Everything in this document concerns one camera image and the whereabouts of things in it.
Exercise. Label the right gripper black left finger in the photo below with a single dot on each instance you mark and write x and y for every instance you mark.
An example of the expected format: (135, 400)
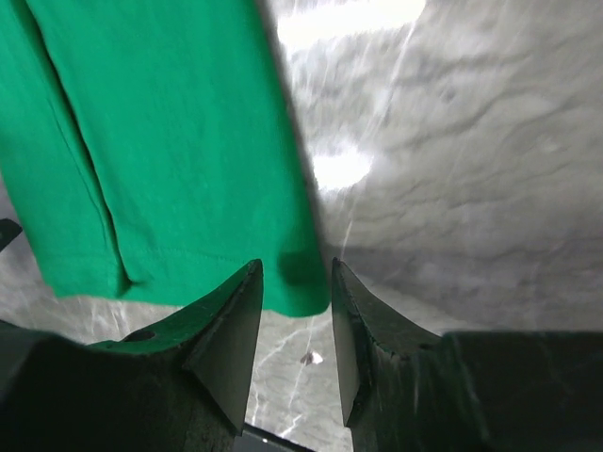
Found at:
(180, 384)

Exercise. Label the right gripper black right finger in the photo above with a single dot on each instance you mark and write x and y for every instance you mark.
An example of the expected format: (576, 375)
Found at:
(403, 388)

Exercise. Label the green t shirt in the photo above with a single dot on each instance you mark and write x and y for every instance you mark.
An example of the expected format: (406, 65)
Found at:
(148, 152)

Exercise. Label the black base beam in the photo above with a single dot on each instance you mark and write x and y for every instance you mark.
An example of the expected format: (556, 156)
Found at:
(254, 439)

